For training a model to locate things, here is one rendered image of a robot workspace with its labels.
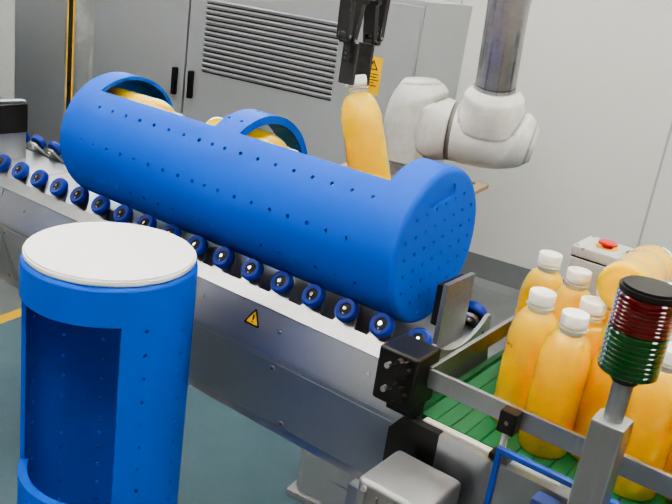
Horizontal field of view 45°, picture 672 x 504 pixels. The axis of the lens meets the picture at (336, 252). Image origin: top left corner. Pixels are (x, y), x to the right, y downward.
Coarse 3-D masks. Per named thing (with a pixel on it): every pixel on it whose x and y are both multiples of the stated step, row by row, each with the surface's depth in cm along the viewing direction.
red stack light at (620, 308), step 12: (624, 300) 83; (636, 300) 82; (612, 312) 85; (624, 312) 83; (636, 312) 82; (648, 312) 81; (660, 312) 81; (612, 324) 85; (624, 324) 83; (636, 324) 82; (648, 324) 82; (660, 324) 82; (636, 336) 83; (648, 336) 82; (660, 336) 82
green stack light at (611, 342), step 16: (608, 336) 85; (624, 336) 83; (608, 352) 85; (624, 352) 84; (640, 352) 83; (656, 352) 83; (608, 368) 85; (624, 368) 84; (640, 368) 84; (656, 368) 84; (640, 384) 84
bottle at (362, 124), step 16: (352, 96) 140; (368, 96) 140; (352, 112) 139; (368, 112) 139; (352, 128) 140; (368, 128) 139; (352, 144) 140; (368, 144) 140; (384, 144) 141; (352, 160) 141; (368, 160) 140; (384, 160) 141; (384, 176) 141
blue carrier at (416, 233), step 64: (64, 128) 174; (128, 128) 163; (192, 128) 156; (128, 192) 167; (192, 192) 153; (256, 192) 144; (320, 192) 137; (384, 192) 132; (448, 192) 138; (256, 256) 152; (320, 256) 138; (384, 256) 130; (448, 256) 145
